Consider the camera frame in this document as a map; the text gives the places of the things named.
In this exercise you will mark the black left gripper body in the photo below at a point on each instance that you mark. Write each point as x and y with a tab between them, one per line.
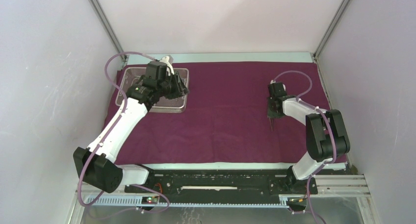
172	87

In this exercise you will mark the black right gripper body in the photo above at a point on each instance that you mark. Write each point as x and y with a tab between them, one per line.
271	112

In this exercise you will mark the steel surgical tweezers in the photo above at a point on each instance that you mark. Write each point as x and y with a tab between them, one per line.
270	124

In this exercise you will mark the metal mesh instrument tray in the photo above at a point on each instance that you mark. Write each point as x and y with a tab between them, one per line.
131	75

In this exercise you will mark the magenta surgical wrap cloth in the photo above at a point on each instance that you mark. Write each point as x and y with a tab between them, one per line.
225	119

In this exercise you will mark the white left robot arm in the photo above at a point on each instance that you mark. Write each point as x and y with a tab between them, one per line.
95	164

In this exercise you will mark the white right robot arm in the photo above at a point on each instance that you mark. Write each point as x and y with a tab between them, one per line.
326	134

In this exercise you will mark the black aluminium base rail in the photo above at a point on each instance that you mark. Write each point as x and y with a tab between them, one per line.
249	189

